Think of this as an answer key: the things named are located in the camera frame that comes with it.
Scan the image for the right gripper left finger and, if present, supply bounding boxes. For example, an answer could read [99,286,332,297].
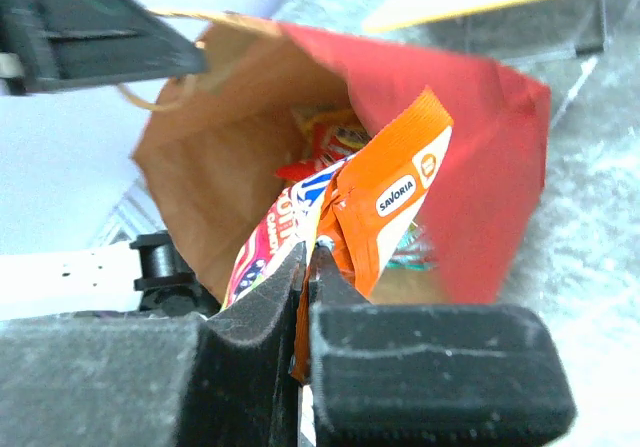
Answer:
[1,240,306,446]

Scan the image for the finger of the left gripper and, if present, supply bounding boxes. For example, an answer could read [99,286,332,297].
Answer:
[1,0,207,95]

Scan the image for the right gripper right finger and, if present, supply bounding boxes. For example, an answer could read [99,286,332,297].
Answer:
[308,246,576,446]

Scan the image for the red paper bag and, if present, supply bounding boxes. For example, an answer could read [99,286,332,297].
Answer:
[133,16,551,303]

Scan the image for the teal mint candy bag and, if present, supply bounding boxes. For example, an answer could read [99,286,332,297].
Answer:
[387,221,437,271]

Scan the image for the red snack packet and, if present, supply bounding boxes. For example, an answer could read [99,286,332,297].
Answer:
[276,108,371,182]

